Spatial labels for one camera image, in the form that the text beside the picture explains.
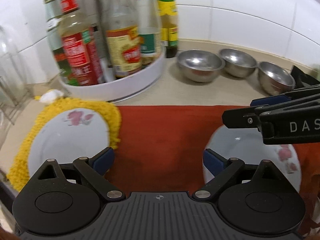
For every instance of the green-capped white label bottle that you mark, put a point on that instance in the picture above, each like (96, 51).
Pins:
(51, 25)

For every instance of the black-capped red label bottle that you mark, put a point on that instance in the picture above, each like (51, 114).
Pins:
(77, 50)

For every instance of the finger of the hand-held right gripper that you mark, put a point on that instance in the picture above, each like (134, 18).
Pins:
(265, 101)
(240, 118)

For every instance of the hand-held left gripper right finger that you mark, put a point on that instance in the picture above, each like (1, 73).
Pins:
(212, 161)

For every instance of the yellow-capped clear bottle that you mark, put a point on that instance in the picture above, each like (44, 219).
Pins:
(122, 47)

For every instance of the black flat object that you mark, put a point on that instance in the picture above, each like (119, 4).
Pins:
(303, 77)

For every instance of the white floral plate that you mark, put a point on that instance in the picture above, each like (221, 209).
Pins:
(250, 147)
(67, 140)

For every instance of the red cloth mat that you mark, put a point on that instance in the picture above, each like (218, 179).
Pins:
(162, 135)

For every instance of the purple label bottle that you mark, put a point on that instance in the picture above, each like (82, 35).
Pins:
(148, 30)

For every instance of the stainless steel bowl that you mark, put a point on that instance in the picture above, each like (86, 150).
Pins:
(237, 60)
(200, 63)
(275, 77)

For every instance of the white rotating rack tray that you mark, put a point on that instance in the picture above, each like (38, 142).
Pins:
(140, 80)

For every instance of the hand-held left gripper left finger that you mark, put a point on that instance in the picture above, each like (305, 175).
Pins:
(103, 158)

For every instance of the yellow green label bottle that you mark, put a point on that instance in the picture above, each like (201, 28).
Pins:
(168, 17)

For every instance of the yellow knitted cloth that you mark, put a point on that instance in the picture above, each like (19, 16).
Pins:
(110, 120)

